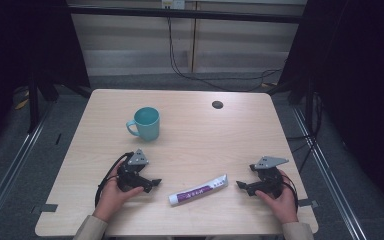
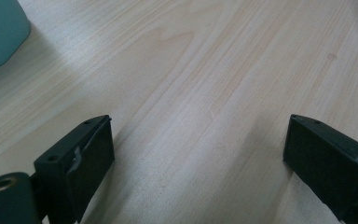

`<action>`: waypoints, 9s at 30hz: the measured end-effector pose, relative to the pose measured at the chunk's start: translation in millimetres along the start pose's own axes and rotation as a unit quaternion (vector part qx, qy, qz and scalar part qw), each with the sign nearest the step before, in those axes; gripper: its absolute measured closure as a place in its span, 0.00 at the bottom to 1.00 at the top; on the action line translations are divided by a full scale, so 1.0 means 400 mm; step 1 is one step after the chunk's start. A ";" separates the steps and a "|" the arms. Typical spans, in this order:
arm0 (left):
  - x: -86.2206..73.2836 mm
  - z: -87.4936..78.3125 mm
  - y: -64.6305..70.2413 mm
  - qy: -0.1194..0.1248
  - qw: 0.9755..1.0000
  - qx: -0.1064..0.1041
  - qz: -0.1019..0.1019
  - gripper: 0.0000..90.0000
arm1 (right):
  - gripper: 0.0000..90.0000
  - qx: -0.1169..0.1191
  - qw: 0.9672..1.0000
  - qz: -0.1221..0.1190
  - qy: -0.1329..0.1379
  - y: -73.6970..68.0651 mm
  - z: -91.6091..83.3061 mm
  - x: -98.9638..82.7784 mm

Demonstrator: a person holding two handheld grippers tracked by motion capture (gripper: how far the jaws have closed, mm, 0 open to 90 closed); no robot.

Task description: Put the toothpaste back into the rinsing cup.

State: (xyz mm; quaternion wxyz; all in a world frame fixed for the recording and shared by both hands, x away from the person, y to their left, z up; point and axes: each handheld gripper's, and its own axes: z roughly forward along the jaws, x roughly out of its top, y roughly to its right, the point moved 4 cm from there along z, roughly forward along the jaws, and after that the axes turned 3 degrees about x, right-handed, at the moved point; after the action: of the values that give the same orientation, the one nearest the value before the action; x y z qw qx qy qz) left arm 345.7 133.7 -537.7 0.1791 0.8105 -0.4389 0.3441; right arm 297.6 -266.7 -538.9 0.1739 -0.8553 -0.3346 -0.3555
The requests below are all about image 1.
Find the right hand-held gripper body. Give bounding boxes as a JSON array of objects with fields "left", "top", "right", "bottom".
[{"left": 249, "top": 155, "right": 290, "bottom": 198}]

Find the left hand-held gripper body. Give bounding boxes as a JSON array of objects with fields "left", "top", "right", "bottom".
[{"left": 115, "top": 148, "right": 150, "bottom": 193}]

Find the white and purple toothpaste tube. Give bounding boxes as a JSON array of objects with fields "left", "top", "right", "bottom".
[{"left": 167, "top": 173, "right": 230, "bottom": 207}]

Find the teal cup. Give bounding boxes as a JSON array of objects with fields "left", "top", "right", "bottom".
[{"left": 125, "top": 106, "right": 161, "bottom": 142}]

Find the person's left hand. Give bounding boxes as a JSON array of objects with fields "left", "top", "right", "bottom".
[{"left": 92, "top": 163, "right": 145, "bottom": 223}]

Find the person's right hand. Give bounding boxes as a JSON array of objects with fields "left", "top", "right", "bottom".
[{"left": 255, "top": 169, "right": 300, "bottom": 225}]

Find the grey tape strip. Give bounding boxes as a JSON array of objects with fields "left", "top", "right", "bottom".
[
  {"left": 297, "top": 198, "right": 320, "bottom": 209},
  {"left": 29, "top": 202, "right": 60, "bottom": 215}
]

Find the black metal stand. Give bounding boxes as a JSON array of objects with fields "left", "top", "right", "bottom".
[{"left": 27, "top": 71, "right": 42, "bottom": 134}]

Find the dark curtain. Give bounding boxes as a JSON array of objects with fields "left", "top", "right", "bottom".
[
  {"left": 0, "top": 0, "right": 93, "bottom": 158},
  {"left": 276, "top": 0, "right": 384, "bottom": 211}
]

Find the black horizontal bar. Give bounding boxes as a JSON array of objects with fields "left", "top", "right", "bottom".
[{"left": 67, "top": 5, "right": 306, "bottom": 25}]

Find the white power outlet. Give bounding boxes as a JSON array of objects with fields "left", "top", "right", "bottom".
[{"left": 160, "top": 0, "right": 186, "bottom": 11}]

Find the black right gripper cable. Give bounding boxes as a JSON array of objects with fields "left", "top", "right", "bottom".
[{"left": 279, "top": 172, "right": 300, "bottom": 209}]

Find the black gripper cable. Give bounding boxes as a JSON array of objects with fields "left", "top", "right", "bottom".
[
  {"left": 94, "top": 151, "right": 135, "bottom": 208},
  {"left": 279, "top": 172, "right": 300, "bottom": 209}
]

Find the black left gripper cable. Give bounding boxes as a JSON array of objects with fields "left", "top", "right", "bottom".
[{"left": 94, "top": 151, "right": 135, "bottom": 208}]

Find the black floor cable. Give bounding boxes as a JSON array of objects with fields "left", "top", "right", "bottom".
[{"left": 285, "top": 93, "right": 324, "bottom": 174}]

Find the metal floor rail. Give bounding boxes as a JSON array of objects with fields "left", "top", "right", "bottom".
[
  {"left": 291, "top": 106, "right": 369, "bottom": 240},
  {"left": 0, "top": 108, "right": 53, "bottom": 234}
]

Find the black wall cable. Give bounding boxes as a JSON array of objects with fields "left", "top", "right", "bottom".
[{"left": 166, "top": 16, "right": 283, "bottom": 93}]

